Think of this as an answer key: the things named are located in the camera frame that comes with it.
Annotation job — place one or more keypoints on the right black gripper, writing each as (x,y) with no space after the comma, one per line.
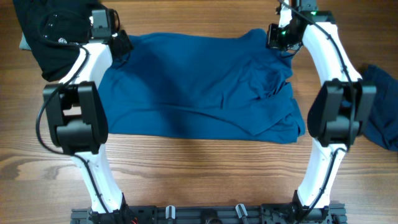
(272,42)

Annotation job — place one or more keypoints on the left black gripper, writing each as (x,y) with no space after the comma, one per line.
(127,46)

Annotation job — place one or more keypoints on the blue polo shirt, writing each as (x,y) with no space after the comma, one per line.
(192,87)

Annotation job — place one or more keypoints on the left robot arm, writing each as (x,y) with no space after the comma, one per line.
(77,121)

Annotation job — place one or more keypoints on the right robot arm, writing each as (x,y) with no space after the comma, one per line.
(336,118)

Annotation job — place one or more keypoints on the black folded polo shirt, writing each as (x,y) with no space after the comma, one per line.
(53,29)

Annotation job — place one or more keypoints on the grey folded cloth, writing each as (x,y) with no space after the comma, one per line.
(23,44)

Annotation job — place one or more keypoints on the dark navy crumpled garment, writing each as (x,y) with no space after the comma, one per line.
(381,128)

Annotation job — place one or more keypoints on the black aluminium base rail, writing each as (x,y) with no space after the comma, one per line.
(208,214)

